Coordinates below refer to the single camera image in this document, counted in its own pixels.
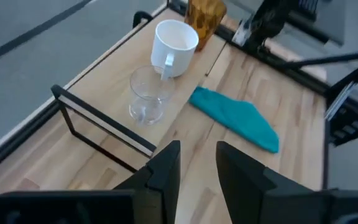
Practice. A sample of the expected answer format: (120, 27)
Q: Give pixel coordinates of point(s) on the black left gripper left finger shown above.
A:
(163, 186)

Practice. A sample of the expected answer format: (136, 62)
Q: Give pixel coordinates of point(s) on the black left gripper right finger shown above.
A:
(247, 193)

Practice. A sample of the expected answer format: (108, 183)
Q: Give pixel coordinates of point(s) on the white ceramic mug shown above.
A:
(172, 53)

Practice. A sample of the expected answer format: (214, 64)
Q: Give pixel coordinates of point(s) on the amber faceted plastic cup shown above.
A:
(205, 21)

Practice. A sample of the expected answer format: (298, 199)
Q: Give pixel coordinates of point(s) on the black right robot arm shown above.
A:
(269, 18)

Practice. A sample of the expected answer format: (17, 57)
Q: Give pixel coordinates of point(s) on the wooden shelf with black legs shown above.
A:
(110, 81)

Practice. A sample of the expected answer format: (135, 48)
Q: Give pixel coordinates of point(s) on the teal folded cloth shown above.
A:
(238, 116)

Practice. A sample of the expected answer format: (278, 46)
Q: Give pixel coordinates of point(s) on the black metal table frame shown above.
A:
(11, 146)

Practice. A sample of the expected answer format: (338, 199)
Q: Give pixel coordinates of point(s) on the black frame clamp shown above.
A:
(142, 17)

